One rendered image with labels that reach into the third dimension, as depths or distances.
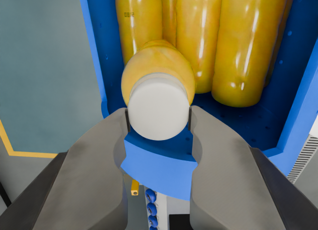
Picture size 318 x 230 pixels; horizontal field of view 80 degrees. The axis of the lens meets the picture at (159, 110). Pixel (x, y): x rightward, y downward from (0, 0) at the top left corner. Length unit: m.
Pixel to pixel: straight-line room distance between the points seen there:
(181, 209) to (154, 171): 0.53
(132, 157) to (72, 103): 1.51
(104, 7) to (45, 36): 1.28
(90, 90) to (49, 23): 0.51
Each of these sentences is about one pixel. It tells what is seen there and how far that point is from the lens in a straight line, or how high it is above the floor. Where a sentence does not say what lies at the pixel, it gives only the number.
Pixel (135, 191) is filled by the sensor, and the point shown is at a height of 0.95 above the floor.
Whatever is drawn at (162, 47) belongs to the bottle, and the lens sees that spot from 0.17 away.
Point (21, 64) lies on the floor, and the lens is 1.73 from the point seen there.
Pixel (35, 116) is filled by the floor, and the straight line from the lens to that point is 1.92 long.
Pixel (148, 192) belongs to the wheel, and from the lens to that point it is 0.67.
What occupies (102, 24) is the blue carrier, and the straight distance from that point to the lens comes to 0.30.
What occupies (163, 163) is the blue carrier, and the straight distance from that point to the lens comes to 0.19.
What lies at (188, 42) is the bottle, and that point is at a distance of 0.28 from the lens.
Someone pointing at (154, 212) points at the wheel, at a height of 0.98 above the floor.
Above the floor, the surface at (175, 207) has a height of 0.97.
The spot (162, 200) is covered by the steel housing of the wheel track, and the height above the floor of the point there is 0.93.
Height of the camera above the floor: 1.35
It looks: 59 degrees down
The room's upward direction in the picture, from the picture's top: 180 degrees clockwise
